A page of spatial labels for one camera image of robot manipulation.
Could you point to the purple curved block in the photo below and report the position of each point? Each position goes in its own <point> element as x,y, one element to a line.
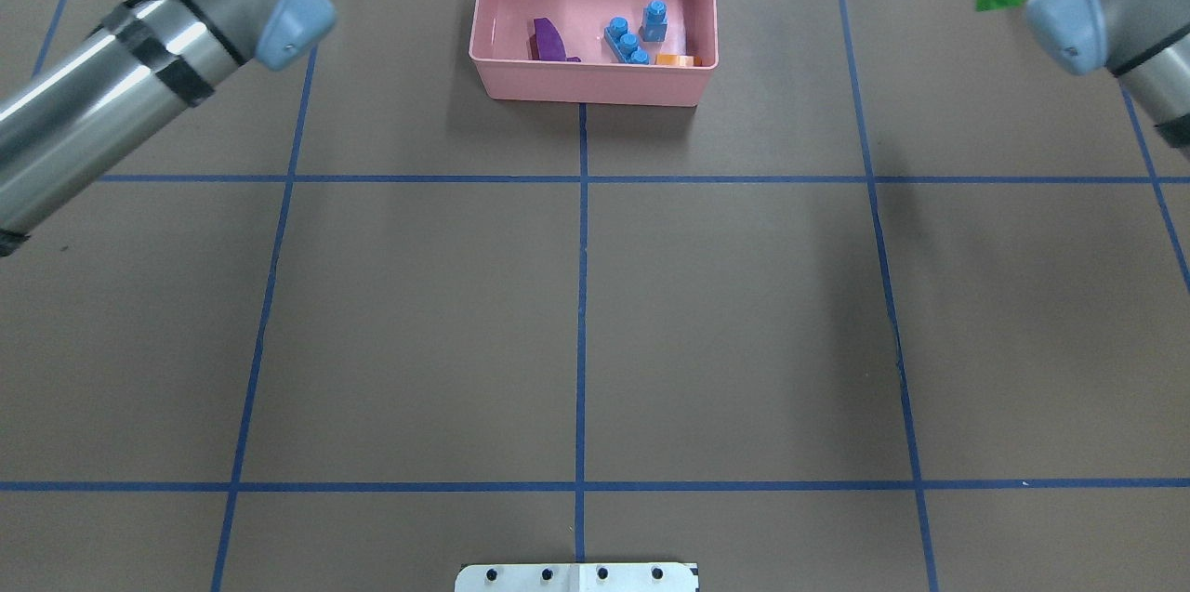
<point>546,43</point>

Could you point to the long blue stud block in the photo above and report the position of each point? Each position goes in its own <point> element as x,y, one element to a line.
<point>624,44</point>

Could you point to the orange sloped block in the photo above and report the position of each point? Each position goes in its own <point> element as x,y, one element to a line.
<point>677,60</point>

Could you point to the small blue block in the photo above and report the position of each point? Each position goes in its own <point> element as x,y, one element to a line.
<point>654,22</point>

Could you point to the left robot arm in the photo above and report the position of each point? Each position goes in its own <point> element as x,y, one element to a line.
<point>146,63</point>

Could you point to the pink plastic box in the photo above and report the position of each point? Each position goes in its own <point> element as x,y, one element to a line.
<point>500,49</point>

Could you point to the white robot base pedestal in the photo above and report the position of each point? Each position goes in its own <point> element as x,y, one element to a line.
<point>573,576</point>

